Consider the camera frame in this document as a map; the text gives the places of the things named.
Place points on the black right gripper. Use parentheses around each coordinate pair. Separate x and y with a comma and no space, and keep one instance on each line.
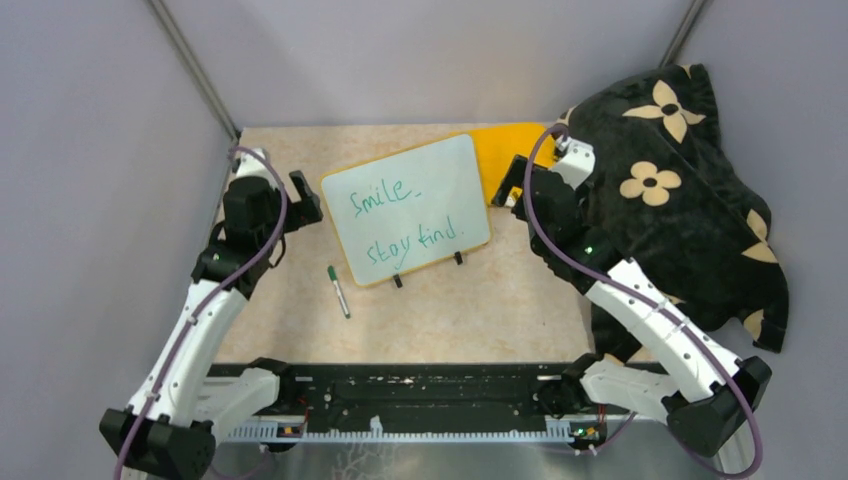
(513,179)

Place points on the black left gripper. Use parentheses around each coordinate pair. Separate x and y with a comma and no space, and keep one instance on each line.
(302,212)

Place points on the white marker pen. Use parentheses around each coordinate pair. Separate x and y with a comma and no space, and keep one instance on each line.
(341,298)

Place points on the yellow-framed whiteboard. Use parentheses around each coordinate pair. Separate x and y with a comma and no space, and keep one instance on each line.
(407,210)

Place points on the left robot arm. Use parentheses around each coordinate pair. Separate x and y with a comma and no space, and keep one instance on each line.
(189,404)

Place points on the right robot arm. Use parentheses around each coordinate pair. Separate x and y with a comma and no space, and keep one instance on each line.
(705,394)

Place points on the folded yellow cloth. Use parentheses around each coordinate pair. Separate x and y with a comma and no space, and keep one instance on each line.
(495,148)

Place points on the black floral blanket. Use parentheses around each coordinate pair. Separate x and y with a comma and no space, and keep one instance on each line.
(665,193)

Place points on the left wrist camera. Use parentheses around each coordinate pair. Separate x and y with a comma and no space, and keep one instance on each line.
(253,165)

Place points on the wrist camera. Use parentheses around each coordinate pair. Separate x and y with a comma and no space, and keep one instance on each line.
(575,160)
(253,165)

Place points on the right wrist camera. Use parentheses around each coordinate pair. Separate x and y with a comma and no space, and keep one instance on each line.
(575,160)

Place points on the left metal corner post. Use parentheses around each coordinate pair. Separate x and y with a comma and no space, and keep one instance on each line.
(192,65)

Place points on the metal corner post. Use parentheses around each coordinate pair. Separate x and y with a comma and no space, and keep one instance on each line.
(683,31)
(192,65)

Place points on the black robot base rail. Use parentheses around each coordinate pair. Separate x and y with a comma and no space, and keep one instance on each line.
(426,403)

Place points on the right metal corner post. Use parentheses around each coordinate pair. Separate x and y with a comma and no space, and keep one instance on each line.
(683,31)

